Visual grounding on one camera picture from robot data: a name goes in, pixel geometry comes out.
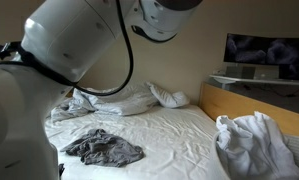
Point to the small white desk device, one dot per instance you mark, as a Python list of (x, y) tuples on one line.
[(219, 73)]

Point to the crumpled white blanket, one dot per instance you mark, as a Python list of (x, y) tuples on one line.
[(65, 111)]

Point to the grey shirt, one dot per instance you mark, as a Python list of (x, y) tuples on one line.
[(105, 150)]

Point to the white and blue clothes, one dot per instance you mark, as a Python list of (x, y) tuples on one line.
[(255, 146)]

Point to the small white pillow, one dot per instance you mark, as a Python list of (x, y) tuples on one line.
[(170, 98)]

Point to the black wide monitor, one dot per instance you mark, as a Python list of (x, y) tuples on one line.
[(255, 50)]

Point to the white bed sheet mattress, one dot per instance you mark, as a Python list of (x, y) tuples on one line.
[(175, 140)]

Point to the grey desktop box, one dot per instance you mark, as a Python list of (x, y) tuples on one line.
[(240, 72)]

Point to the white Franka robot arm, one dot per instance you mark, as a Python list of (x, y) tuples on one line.
[(22, 116)]

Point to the large white pillow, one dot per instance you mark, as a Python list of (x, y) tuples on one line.
[(129, 100)]

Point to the wooden bed frame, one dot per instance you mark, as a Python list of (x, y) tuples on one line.
[(229, 103)]

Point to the white desk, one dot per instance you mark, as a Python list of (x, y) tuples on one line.
[(255, 80)]

